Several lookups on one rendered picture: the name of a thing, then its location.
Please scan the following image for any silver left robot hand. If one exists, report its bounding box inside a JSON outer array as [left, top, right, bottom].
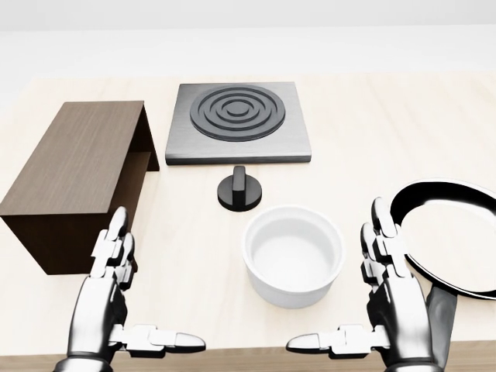
[[64, 205, 207, 362]]

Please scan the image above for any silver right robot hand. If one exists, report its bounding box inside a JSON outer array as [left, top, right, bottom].
[[285, 196, 438, 369]]

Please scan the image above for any flat dark stove plate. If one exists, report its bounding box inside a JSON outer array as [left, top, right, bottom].
[[165, 81, 313, 167]]

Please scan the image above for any shiny black frying pan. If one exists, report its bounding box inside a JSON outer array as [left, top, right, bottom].
[[389, 179, 496, 372]]

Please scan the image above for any dark wooden cabinet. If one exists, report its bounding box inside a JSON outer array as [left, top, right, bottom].
[[0, 100, 160, 277]]

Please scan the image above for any white ceramic bowl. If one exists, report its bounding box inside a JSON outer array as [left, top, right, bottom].
[[242, 205, 346, 309]]

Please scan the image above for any round black knob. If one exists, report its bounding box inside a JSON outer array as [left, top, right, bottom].
[[216, 164, 264, 212]]

